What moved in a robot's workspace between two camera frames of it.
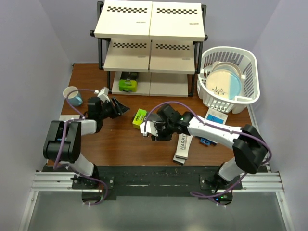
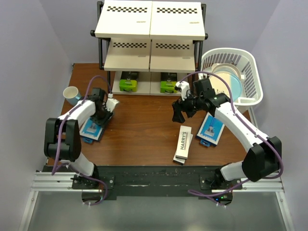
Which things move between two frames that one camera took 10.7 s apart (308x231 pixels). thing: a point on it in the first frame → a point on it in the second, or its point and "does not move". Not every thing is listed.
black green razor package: x=138 y=118 → x=168 y=82
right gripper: x=160 y=137 → x=177 y=105
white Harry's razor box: x=184 y=146 does not move
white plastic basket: x=250 y=92 does not move
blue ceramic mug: x=74 y=97 does not move
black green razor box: x=128 y=81 does not move
